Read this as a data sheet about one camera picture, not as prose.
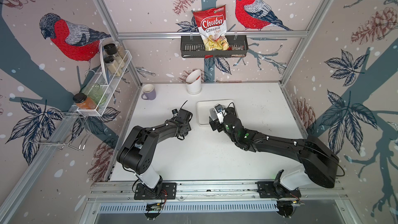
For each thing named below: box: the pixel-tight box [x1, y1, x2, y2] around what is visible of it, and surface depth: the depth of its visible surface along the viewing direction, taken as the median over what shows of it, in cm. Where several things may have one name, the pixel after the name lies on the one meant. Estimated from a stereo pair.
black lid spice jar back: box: [103, 43, 126, 69], surface depth 81 cm
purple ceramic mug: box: [140, 83, 156, 101], surface depth 109 cm
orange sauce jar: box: [72, 92, 97, 110], surface depth 63 cm
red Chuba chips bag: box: [192, 4, 230, 51], surface depth 83 cm
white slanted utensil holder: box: [185, 68, 202, 95], surface depth 113 cm
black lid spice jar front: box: [104, 56, 123, 77], surface depth 79 cm
